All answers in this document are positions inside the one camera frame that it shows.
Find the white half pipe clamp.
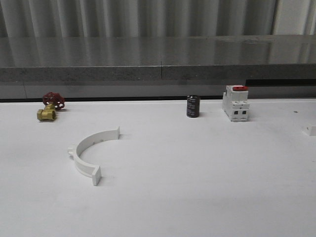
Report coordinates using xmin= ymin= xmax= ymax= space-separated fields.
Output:
xmin=303 ymin=125 xmax=316 ymax=136
xmin=68 ymin=127 xmax=120 ymax=186

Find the black cylindrical capacitor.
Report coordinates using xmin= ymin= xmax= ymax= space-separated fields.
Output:
xmin=186 ymin=95 xmax=200 ymax=118

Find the brass valve red handwheel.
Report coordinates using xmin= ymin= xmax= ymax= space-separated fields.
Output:
xmin=37 ymin=92 xmax=65 ymax=121

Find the grey stone counter ledge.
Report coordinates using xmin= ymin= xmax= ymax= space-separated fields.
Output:
xmin=0 ymin=35 xmax=316 ymax=100

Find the white circuit breaker red switch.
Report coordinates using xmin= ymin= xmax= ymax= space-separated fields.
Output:
xmin=222 ymin=85 xmax=250 ymax=122

